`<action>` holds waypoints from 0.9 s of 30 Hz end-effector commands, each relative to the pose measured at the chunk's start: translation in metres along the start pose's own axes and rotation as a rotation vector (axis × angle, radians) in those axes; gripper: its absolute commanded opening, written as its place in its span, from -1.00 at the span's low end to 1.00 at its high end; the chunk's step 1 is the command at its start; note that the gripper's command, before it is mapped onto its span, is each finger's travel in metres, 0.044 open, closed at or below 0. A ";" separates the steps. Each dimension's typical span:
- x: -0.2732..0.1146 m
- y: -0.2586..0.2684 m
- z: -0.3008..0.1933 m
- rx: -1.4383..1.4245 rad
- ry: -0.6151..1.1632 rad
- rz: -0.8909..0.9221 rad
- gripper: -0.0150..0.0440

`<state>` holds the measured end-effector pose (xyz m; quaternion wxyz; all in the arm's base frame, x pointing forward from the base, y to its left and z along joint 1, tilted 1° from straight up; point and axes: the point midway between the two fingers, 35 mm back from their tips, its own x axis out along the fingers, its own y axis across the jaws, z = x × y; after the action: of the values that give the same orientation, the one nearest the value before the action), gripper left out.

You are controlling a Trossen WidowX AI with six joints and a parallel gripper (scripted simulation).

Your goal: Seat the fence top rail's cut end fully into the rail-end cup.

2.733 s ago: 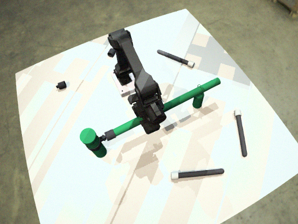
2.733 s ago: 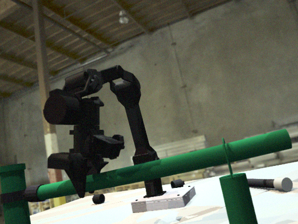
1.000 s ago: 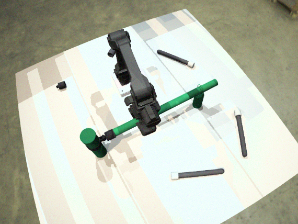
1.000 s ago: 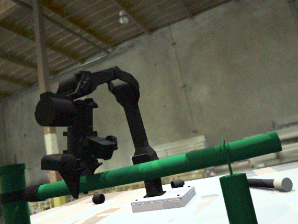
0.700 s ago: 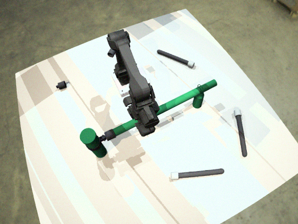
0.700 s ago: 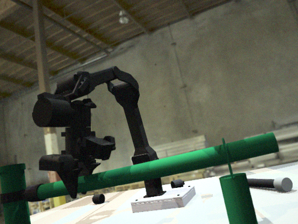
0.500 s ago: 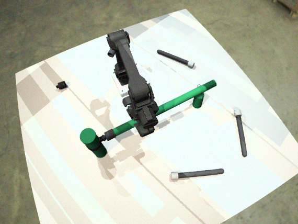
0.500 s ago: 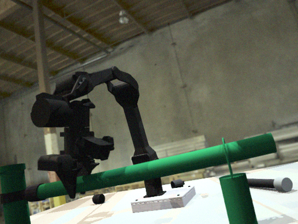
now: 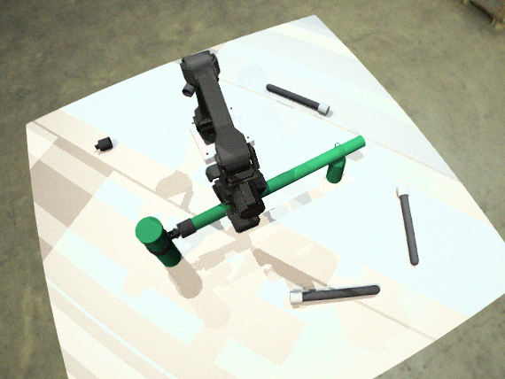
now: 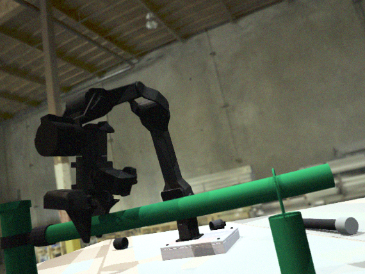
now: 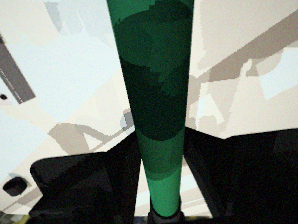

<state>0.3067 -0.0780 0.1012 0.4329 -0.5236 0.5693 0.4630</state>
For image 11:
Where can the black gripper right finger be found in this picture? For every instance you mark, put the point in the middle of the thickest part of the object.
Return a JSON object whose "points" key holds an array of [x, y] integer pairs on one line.
{"points": [[216, 163]]}

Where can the green pipe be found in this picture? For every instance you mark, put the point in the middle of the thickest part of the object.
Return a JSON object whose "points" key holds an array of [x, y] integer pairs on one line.
{"points": [[153, 40]]}

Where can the black band with cup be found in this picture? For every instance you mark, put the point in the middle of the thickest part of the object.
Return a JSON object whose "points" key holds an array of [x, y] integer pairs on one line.
{"points": [[154, 218]]}

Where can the black short cylinder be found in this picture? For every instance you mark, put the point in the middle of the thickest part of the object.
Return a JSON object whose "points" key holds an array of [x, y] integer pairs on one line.
{"points": [[15, 186]]}

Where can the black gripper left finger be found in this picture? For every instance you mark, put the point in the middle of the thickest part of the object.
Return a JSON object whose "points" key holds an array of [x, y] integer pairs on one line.
{"points": [[116, 171]]}

